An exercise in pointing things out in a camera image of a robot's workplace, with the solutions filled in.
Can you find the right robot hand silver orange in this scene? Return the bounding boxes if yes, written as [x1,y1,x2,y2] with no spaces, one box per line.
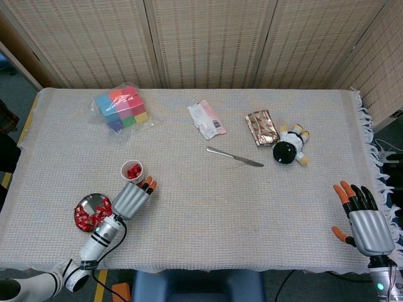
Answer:
[331,180,395,255]

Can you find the left robot hand silver orange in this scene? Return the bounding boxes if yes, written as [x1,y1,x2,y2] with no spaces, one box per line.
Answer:
[112,175,158,220]

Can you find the red candies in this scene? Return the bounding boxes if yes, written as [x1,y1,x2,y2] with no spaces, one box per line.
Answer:
[127,162,142,179]

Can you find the white paper cup blue print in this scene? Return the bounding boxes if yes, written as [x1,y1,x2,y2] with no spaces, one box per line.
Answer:
[120,159,145,185]

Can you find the metal dish of red candies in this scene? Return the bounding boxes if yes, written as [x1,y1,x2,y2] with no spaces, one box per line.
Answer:
[74,193,115,233]

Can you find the orange block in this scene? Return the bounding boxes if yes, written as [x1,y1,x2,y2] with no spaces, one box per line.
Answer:
[111,282,132,302]

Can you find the white woven tablecloth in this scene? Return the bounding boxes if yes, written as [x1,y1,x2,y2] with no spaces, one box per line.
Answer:
[0,86,402,274]

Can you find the colourful foam blocks clear bag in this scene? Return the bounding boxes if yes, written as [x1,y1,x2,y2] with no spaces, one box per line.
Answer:
[89,82,158,141]

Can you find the pink white snack packet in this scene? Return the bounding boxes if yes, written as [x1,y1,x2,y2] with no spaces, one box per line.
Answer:
[187,99,227,140]

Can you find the silver table knife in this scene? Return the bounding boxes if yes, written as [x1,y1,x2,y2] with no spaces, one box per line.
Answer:
[206,147,264,168]

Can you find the plush doll black head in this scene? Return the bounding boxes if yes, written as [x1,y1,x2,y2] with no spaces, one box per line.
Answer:
[272,123,311,167]

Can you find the person in dark plaid clothes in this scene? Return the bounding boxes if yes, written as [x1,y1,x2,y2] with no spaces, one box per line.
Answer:
[0,99,21,191]

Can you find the gold red-print snack packet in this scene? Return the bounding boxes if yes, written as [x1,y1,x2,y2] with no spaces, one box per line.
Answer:
[244,109,281,147]

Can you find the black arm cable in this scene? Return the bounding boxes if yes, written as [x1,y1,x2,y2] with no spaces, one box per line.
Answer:
[91,220,133,302]

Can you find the white cable bundle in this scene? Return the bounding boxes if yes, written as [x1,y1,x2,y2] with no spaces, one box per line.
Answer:
[373,138,399,164]

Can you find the black floor cable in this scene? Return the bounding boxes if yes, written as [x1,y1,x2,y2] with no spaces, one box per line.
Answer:
[275,269,374,301]

